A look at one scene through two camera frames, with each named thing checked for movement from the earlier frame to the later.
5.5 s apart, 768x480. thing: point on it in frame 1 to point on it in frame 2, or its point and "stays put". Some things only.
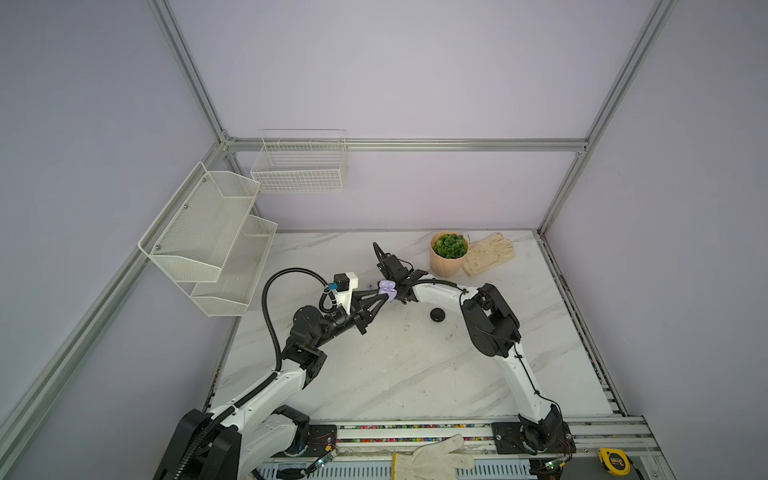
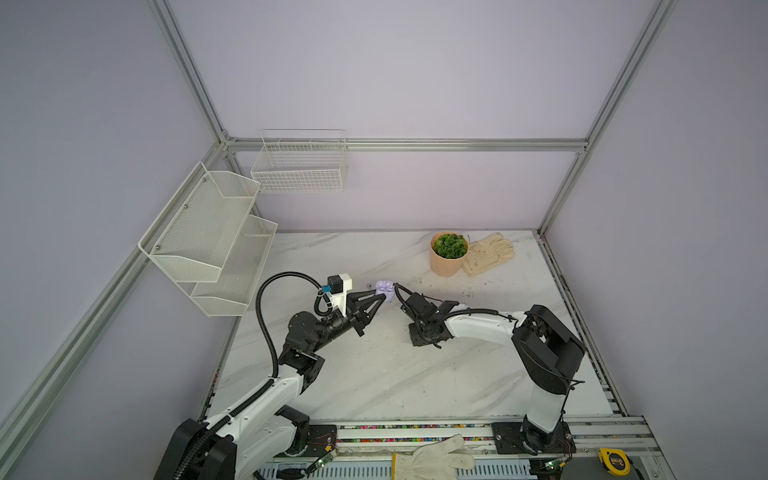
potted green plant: x=447 y=250 stays put
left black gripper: x=358 y=314 stays put
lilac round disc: x=388 y=287 stays put
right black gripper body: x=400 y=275 to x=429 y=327
